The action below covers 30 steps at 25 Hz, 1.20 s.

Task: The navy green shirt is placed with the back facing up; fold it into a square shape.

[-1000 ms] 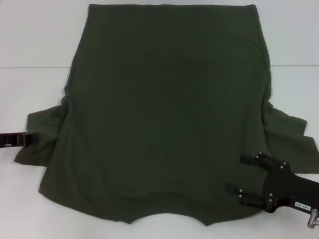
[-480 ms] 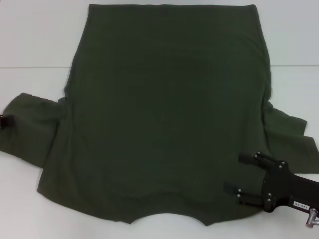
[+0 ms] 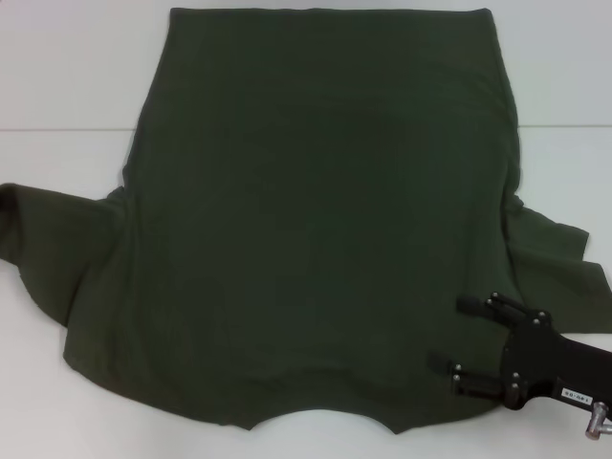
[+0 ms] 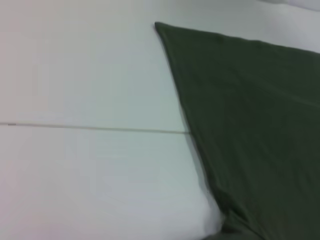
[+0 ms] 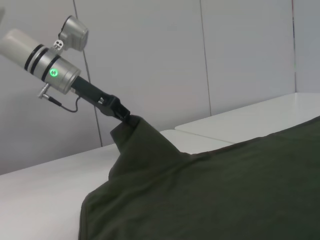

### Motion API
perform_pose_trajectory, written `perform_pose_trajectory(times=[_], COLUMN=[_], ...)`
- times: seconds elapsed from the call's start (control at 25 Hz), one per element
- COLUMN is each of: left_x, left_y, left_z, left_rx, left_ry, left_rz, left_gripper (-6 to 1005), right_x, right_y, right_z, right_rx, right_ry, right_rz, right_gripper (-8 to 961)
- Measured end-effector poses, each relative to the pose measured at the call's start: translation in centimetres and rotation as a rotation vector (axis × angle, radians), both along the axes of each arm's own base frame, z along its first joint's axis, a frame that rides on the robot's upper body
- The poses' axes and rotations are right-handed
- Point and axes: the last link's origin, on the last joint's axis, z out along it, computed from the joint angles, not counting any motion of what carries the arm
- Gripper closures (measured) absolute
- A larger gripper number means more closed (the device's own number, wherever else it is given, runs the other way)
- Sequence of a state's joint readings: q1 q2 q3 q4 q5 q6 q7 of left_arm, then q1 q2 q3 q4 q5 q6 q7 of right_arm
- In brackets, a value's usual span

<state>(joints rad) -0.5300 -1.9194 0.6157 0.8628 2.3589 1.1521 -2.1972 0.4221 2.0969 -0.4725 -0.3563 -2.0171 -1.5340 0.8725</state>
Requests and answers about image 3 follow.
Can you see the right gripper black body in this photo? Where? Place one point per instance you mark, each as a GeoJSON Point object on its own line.
{"type": "Point", "coordinates": [540, 358]}

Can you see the dark green t-shirt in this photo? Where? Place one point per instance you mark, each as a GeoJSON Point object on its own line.
{"type": "Point", "coordinates": [315, 191]}

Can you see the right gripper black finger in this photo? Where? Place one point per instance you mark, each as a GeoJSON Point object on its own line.
{"type": "Point", "coordinates": [483, 385]}
{"type": "Point", "coordinates": [473, 305]}

